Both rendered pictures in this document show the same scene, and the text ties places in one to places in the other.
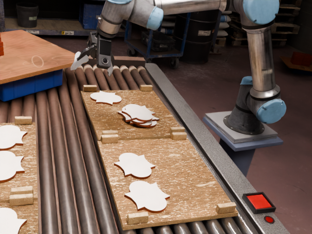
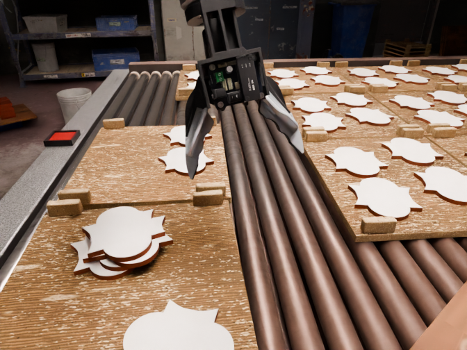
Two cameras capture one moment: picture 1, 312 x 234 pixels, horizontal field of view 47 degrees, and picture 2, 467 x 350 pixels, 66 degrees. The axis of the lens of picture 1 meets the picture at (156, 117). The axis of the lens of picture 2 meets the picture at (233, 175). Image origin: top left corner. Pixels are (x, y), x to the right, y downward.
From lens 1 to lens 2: 1.73 m
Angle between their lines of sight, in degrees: 120
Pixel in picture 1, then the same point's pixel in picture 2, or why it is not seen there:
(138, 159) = (178, 163)
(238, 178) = (46, 161)
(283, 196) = not seen: outside the picture
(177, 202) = (157, 134)
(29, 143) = (340, 192)
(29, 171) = (320, 159)
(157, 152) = (137, 180)
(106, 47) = not seen: hidden behind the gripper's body
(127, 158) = not seen: hidden behind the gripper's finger
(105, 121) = (206, 242)
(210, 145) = (14, 207)
